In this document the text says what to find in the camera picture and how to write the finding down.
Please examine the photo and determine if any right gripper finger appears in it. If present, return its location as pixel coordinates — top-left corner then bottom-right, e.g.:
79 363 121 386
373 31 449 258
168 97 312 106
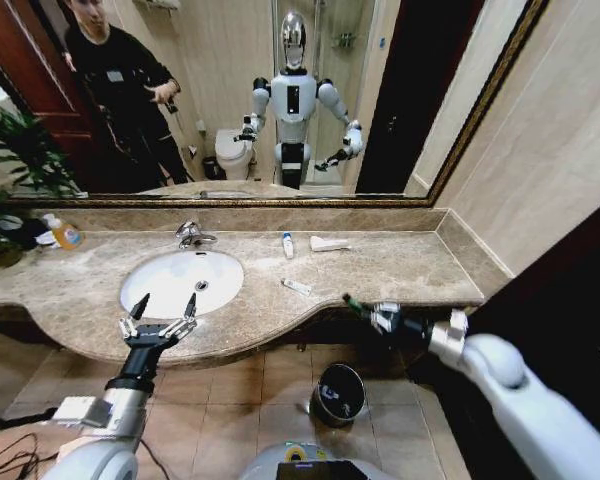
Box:
342 294 401 317
369 312 397 335

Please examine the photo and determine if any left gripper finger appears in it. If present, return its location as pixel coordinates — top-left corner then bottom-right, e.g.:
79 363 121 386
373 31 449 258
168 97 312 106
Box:
118 292 151 342
165 292 199 340

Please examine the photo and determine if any white oval sink basin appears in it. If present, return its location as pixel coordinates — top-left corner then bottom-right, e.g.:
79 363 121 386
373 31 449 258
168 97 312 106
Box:
118 248 246 322

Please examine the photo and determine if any small white tube trash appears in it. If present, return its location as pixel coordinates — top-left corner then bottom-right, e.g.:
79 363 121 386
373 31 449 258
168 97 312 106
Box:
280 277 313 295

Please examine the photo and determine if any black round trash bin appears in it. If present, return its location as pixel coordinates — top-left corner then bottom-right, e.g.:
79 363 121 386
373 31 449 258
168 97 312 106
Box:
309 363 369 427

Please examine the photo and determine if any small dark bathroom bin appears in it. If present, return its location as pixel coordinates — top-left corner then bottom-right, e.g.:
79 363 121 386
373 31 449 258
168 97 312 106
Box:
201 155 227 182

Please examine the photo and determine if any chrome faucet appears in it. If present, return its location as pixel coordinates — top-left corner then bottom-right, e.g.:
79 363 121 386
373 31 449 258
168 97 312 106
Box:
174 219 219 250

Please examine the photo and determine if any orange soap bottle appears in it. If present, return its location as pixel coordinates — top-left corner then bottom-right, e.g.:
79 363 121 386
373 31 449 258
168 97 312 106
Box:
42 213 86 251

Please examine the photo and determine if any black object beside plant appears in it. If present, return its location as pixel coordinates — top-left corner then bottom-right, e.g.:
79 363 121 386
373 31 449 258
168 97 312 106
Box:
8 218 56 251

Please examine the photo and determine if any white robot front shell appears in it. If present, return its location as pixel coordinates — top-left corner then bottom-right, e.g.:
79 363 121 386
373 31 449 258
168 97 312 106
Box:
238 439 406 480

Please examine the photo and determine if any dark wooden door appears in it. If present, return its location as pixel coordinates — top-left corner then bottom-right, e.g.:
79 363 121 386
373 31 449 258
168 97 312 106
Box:
404 192 600 451

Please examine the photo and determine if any white toilet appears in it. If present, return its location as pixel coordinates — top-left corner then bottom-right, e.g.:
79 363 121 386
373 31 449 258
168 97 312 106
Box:
213 128 256 182

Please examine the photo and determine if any green potted plant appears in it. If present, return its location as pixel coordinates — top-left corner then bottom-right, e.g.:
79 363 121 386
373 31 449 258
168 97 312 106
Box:
0 102 81 269

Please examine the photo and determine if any mirrored white robot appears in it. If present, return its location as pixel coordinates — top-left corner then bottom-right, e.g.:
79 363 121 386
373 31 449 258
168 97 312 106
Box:
232 10 366 191

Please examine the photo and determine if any person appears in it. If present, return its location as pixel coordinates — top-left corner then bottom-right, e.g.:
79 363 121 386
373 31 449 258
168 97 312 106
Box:
61 0 191 194

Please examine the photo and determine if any large gold-framed mirror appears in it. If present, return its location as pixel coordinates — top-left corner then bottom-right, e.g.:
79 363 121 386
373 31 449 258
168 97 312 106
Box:
0 0 552 209

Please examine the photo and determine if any black loose cable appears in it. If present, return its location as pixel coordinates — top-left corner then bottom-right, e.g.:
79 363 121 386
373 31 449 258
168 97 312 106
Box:
0 432 62 480

